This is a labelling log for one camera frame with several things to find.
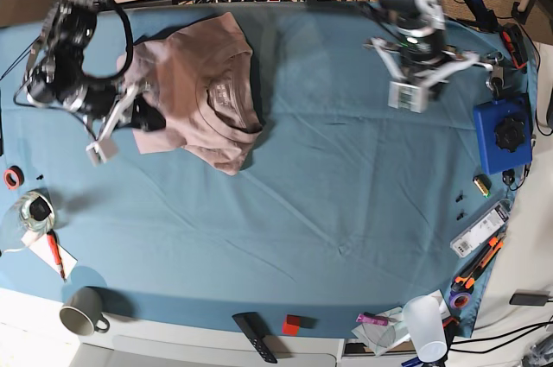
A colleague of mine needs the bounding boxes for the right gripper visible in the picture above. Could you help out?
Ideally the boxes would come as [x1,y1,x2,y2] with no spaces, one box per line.
[86,84,166,165]

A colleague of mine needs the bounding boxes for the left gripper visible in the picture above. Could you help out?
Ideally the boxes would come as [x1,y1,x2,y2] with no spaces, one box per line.
[365,32,493,113]

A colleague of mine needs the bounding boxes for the pink t-shirt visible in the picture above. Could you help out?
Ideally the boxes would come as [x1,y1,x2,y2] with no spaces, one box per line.
[124,12,263,175]

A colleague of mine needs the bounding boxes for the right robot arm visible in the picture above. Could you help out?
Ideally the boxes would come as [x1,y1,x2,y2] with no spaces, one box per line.
[18,0,166,165]

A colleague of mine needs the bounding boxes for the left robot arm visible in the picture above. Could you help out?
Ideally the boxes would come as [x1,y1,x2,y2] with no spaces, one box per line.
[365,0,493,113]

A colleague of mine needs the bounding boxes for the blue black clamp tool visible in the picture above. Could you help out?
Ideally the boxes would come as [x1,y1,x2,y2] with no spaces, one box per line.
[463,0,499,33]

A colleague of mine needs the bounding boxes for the silver carabiner keys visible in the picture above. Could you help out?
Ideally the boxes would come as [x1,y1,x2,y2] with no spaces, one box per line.
[483,52,505,99]

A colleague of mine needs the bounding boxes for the orange black hand tool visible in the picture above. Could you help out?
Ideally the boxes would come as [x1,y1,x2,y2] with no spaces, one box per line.
[500,23,528,70]

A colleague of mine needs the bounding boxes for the blue plastic box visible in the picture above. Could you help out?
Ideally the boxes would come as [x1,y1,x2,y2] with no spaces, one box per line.
[473,93,532,174]

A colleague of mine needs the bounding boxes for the black knob gear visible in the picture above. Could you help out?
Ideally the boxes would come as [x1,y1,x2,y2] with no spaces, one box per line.
[494,117,526,154]

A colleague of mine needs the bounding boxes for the yellow green battery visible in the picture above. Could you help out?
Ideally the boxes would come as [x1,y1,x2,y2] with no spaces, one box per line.
[473,174,492,198]

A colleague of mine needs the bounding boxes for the clear tape roll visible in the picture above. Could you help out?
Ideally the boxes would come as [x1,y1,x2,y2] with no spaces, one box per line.
[13,190,56,234]

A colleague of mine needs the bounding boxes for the red tape roll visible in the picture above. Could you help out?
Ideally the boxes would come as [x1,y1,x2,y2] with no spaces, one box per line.
[3,166,24,190]

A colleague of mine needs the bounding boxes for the red pen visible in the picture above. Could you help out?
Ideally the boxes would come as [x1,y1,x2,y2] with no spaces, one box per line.
[47,230,66,282]

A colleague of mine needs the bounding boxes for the white paper note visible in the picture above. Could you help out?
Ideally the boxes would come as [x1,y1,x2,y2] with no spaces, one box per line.
[29,233,77,281]

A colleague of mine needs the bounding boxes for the blue table cloth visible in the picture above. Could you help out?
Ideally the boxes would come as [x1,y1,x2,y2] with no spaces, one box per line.
[0,0,539,339]

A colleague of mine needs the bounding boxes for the clear plastic bit case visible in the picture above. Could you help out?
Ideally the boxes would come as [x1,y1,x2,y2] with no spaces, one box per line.
[450,199,511,258]

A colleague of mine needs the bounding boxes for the grey ceramic mug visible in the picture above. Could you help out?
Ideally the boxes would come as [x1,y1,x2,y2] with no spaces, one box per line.
[59,287,110,337]

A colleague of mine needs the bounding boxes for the orange black utility knife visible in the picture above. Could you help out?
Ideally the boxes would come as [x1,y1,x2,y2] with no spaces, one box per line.
[451,233,505,293]

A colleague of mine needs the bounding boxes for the black remote control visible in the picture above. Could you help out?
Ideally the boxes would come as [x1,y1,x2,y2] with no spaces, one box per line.
[232,313,277,364]

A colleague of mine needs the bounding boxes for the purple tape roll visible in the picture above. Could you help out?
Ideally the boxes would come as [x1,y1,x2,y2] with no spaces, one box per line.
[448,291,471,309]

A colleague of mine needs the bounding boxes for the red cube block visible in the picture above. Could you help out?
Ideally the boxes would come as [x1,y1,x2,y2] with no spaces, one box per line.
[282,314,302,336]

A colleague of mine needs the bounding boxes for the frosted plastic cup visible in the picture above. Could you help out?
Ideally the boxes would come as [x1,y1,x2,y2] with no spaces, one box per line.
[403,295,447,364]

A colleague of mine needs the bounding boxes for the purple marker pen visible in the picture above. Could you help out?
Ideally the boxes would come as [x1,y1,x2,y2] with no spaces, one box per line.
[356,313,389,326]

